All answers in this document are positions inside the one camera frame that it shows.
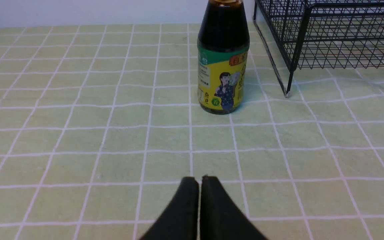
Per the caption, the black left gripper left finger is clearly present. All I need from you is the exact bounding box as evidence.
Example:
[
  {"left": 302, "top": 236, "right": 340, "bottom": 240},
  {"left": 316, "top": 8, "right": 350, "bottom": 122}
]
[{"left": 140, "top": 177, "right": 199, "bottom": 240}]

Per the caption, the small yellow-label sauce bottle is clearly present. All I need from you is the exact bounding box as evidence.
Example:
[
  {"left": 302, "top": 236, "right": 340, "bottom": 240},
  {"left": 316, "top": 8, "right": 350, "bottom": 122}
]
[{"left": 197, "top": 0, "right": 250, "bottom": 115}]

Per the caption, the green checkered tablecloth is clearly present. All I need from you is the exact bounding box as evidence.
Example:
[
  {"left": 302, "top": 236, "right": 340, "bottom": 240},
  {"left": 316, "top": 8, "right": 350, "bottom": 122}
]
[{"left": 0, "top": 23, "right": 384, "bottom": 240}]

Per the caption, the black wire mesh rack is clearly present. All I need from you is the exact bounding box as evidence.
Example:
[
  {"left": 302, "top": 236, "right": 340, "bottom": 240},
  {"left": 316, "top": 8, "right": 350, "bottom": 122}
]
[{"left": 253, "top": 0, "right": 384, "bottom": 98}]

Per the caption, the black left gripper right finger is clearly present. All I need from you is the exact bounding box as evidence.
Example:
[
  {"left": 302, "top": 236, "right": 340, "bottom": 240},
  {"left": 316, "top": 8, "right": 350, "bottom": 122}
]
[{"left": 200, "top": 176, "right": 267, "bottom": 240}]

